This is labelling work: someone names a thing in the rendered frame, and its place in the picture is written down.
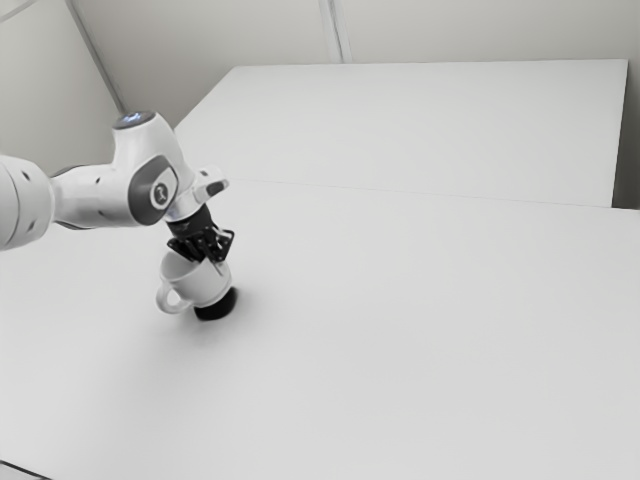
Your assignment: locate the white mug with handle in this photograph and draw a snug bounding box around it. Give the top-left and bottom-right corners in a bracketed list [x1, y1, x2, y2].
[155, 250, 235, 316]

